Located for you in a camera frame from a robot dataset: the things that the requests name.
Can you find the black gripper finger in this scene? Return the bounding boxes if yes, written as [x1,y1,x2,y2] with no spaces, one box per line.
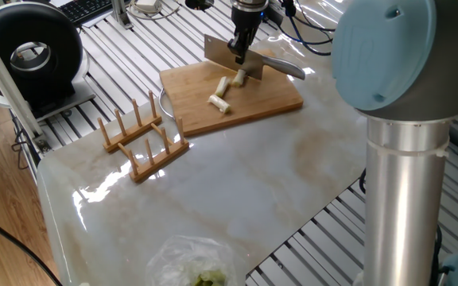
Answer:
[246,29,260,52]
[227,30,250,66]

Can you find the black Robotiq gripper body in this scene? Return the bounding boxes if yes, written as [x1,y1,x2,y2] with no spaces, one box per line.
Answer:
[231,6,265,36]

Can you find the steel cleaver knife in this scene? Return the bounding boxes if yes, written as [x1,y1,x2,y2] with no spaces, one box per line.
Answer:
[204,33,306,82]

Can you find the short cut scallion piece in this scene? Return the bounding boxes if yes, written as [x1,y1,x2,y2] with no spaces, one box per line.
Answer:
[207,94,232,115]
[214,75,232,99]

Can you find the small black round object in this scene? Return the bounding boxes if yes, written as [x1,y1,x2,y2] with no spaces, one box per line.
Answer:
[184,0,215,11]

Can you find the wooden cutting board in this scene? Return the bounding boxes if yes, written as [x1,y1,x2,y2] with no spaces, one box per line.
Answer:
[159,48,305,138]

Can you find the white power adapter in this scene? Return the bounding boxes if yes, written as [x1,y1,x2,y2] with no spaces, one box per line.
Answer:
[135,0,162,13]

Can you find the wooden peg rack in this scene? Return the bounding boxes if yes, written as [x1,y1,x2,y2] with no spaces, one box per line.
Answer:
[96,90,190,183]

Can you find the marble pattern table sheet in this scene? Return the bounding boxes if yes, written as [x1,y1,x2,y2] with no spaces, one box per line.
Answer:
[37,0,371,286]

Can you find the black computer keyboard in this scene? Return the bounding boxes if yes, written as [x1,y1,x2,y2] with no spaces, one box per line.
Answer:
[57,0,115,25]

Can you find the black round blower fan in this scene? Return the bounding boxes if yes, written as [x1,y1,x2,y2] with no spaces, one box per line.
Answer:
[0,2,97,122]

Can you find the clear plastic bag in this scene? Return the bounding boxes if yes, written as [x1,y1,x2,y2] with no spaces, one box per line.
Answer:
[144,234,238,286]

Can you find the green vegetable scraps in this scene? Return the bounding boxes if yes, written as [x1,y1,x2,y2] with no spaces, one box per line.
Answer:
[191,269,227,286]

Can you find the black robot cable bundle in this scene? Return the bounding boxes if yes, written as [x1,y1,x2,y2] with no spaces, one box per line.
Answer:
[276,0,337,57]

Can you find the round metal wire ring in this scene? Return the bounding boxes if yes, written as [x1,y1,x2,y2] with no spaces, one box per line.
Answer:
[159,89,178,122]

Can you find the short aluminium post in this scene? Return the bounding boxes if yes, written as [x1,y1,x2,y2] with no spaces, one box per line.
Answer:
[111,0,134,29]

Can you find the aluminium frame beam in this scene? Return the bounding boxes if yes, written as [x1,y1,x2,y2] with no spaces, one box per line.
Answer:
[0,15,53,154]

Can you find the black floor cable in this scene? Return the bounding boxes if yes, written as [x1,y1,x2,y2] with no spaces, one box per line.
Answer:
[0,202,63,286]

